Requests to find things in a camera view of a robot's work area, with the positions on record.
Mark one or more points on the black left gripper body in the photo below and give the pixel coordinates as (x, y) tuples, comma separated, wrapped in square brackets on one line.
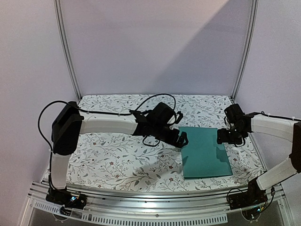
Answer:
[(159, 133)]

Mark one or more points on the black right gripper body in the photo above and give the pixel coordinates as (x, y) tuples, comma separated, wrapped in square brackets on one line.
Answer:
[(224, 136)]

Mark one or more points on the teal plastic folder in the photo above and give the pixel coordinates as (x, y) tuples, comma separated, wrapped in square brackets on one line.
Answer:
[(202, 157)]

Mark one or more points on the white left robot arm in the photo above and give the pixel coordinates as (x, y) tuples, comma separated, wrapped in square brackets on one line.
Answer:
[(72, 122)]

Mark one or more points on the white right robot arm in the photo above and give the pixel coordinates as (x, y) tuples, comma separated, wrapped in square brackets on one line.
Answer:
[(283, 146)]

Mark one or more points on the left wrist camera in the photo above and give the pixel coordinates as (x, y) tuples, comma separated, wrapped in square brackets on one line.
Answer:
[(179, 117)]

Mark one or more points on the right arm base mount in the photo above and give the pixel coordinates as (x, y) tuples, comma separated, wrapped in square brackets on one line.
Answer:
[(253, 202)]

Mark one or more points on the aluminium front rail frame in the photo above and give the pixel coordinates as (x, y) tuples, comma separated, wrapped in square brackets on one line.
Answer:
[(123, 208)]

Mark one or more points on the aluminium corner post right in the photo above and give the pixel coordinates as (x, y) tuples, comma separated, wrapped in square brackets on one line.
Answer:
[(246, 49)]

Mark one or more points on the aluminium corner post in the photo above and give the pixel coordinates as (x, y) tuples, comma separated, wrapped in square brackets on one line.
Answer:
[(246, 49), (66, 49)]

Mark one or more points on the aluminium corner post left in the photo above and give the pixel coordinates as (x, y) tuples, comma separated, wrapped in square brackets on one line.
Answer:
[(66, 49)]

